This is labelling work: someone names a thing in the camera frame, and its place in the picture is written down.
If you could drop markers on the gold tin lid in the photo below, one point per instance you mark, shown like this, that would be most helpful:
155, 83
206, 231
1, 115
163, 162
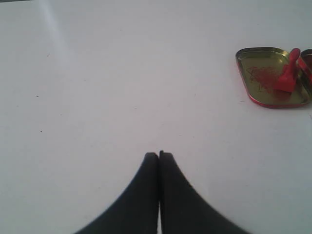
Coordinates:
260, 68

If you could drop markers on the red stamp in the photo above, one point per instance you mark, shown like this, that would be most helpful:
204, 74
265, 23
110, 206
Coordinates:
287, 80

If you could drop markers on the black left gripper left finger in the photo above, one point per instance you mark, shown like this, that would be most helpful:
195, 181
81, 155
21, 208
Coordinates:
136, 210

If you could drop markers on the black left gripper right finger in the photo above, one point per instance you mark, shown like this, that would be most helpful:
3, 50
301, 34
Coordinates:
182, 209

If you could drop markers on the red ink tin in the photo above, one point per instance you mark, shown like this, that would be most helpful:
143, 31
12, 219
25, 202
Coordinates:
305, 63

